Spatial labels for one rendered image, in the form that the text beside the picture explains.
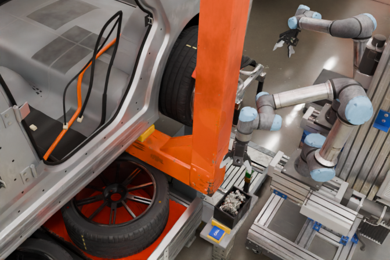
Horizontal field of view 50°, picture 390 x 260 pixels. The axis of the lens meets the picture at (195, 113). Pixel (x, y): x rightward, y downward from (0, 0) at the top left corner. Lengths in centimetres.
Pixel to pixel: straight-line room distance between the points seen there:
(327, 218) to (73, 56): 180
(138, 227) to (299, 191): 94
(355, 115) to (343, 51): 317
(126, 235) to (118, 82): 89
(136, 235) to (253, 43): 302
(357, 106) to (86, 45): 175
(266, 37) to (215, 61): 316
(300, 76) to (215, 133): 245
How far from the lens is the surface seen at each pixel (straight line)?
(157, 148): 262
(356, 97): 194
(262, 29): 519
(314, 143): 226
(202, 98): 209
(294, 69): 460
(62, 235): 281
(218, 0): 177
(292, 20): 280
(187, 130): 318
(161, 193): 261
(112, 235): 247
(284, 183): 252
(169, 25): 241
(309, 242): 288
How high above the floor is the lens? 259
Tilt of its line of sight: 42 degrees down
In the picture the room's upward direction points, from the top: 4 degrees clockwise
